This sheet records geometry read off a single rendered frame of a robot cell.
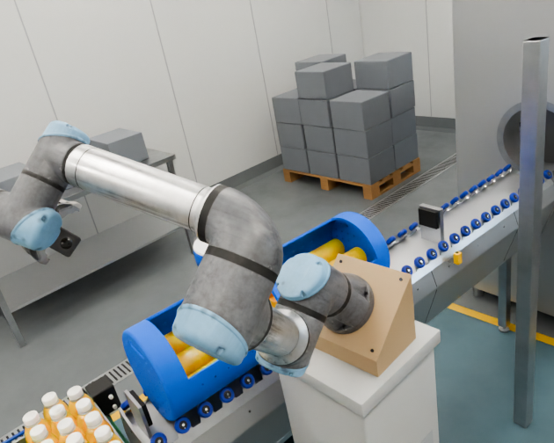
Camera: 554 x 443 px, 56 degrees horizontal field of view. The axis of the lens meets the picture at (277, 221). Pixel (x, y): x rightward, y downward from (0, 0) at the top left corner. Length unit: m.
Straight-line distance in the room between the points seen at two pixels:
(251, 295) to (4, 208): 0.45
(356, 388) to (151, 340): 0.55
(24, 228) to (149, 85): 4.29
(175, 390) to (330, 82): 3.90
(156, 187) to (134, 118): 4.27
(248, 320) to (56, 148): 0.44
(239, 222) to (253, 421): 1.01
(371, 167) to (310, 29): 2.22
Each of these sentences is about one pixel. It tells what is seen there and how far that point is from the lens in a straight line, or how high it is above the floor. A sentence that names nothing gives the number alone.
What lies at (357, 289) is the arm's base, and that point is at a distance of 1.26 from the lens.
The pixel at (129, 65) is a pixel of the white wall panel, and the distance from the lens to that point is 5.07.
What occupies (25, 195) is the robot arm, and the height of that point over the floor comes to 1.77.
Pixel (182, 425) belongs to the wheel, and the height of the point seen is 0.97.
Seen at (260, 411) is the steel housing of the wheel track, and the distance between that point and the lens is 1.68.
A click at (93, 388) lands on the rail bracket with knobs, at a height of 1.00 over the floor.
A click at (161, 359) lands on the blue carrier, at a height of 1.19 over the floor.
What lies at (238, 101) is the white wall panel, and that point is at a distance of 5.75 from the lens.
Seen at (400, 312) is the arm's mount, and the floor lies 1.27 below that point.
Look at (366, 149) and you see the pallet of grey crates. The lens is 4.81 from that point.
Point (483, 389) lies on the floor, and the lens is 2.93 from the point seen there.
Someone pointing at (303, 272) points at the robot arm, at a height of 1.44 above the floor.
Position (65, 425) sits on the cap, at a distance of 1.53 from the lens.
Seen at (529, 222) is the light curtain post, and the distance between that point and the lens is 2.15.
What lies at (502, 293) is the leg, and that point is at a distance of 3.13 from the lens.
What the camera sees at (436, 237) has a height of 0.95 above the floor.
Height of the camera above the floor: 2.02
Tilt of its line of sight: 25 degrees down
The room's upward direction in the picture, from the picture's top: 11 degrees counter-clockwise
